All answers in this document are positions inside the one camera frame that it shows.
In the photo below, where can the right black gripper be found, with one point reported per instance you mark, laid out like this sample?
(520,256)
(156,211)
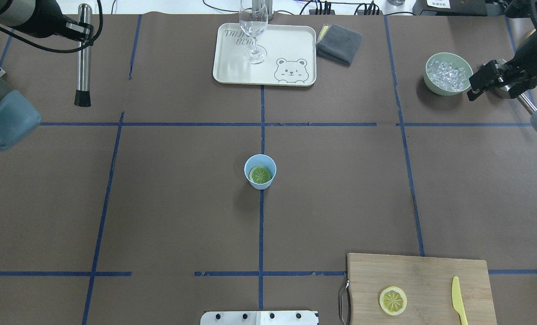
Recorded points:
(531,58)

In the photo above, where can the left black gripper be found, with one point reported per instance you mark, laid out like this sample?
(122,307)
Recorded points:
(51,20)

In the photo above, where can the steel muddler black tip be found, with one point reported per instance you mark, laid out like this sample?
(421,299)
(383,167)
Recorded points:
(82,94)

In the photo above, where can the yellow lemon slice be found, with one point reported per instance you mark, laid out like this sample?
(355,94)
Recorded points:
(259,175)

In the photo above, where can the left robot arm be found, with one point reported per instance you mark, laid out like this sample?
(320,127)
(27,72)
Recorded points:
(18,117)

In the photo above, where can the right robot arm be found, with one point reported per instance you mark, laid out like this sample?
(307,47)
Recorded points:
(525,54)

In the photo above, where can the light blue cup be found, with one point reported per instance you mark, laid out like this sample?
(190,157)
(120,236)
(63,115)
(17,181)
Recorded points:
(265,161)

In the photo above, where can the metal ice scoop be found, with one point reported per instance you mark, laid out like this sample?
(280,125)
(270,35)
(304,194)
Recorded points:
(519,97)

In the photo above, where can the green bowl of ice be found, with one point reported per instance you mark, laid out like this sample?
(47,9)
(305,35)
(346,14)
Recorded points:
(447,74)

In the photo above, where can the grey folded cloth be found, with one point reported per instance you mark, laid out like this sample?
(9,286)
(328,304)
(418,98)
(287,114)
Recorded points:
(338,44)

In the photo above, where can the clear wine glass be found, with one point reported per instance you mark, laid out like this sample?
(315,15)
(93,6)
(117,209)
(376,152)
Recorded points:
(253,19)

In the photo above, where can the wooden cutting board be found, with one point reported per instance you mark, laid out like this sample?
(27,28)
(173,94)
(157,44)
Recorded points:
(427,284)

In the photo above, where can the yellow plastic knife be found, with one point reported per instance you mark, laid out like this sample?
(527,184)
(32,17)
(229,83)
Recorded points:
(457,300)

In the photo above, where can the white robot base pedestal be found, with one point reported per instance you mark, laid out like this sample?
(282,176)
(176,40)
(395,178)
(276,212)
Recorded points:
(285,317)

